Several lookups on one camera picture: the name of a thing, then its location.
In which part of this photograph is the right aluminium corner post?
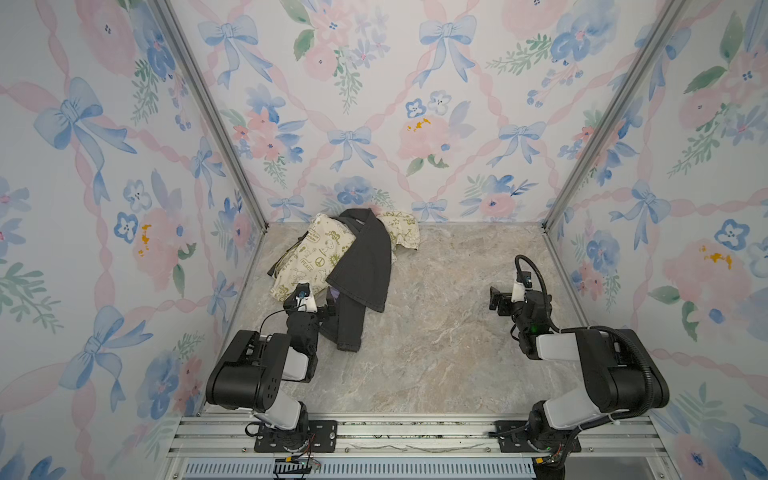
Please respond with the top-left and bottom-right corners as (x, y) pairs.
(541, 0), (688, 233)

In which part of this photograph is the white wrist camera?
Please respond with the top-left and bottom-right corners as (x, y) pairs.
(296, 291), (317, 313)
(511, 271), (533, 303)

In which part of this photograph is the dark grey cloth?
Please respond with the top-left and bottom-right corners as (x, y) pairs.
(321, 208), (392, 352)

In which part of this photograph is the aluminium corner post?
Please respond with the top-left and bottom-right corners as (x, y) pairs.
(148, 0), (268, 235)
(541, 0), (688, 233)

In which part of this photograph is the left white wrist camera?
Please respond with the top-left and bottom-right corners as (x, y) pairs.
(296, 291), (317, 313)

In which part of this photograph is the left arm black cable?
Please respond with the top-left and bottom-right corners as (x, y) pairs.
(257, 308), (289, 337)

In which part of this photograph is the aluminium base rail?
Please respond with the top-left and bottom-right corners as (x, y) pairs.
(158, 410), (681, 479)

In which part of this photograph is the left aluminium corner post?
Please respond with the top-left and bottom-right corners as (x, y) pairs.
(148, 0), (268, 235)

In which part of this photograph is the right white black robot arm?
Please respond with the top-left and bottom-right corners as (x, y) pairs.
(488, 284), (670, 467)

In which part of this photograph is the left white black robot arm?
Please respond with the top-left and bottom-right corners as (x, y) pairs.
(205, 293), (338, 456)

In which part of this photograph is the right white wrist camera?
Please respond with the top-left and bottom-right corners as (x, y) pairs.
(511, 271), (533, 303)

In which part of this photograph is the cream patterned cloth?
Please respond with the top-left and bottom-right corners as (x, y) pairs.
(269, 211), (421, 301)

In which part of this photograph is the black corrugated cable conduit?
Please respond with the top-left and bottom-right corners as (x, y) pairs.
(513, 254), (656, 421)

